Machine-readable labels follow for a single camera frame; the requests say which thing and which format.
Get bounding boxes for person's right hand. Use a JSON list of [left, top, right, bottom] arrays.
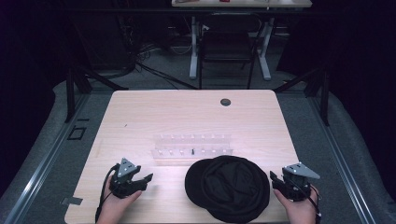
[[273, 184, 320, 224]]

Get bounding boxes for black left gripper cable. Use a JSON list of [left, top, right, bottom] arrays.
[[94, 163, 121, 224]]

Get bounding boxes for aluminium floor rail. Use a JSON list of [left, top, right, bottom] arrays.
[[306, 92, 377, 224], [2, 92, 92, 224]]

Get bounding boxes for black cloth hat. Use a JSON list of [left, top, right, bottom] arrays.
[[184, 155, 272, 224]]

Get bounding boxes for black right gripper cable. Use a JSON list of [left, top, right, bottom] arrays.
[[290, 175, 322, 224]]

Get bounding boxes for white-legged background desk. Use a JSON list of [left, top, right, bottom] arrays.
[[171, 0, 313, 81]]

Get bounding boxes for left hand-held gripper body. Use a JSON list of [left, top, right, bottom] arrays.
[[108, 157, 148, 200]]

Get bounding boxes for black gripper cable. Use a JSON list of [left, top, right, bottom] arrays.
[[290, 175, 322, 224], [94, 163, 121, 224]]

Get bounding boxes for black floor cables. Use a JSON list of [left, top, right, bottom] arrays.
[[124, 40, 200, 91]]

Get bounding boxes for grey tape patch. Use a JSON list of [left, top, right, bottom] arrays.
[[60, 196, 84, 206]]

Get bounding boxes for clear acrylic rack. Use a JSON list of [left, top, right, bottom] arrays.
[[150, 133, 234, 161]]

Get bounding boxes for black metal stand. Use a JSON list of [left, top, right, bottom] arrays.
[[64, 65, 129, 123], [273, 65, 331, 127]]

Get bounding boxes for black chair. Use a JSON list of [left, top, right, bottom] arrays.
[[197, 12, 263, 90]]

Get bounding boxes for person's left hand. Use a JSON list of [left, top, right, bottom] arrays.
[[95, 177, 143, 224]]

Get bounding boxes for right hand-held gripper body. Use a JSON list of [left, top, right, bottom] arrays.
[[281, 161, 321, 203]]

